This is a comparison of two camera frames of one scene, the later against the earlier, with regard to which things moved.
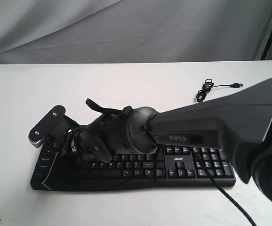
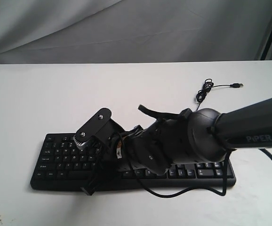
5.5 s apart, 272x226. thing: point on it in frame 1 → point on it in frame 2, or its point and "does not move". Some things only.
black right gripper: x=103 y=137 → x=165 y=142
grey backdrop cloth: x=47 y=31 does not move
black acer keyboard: x=167 y=166 does not move
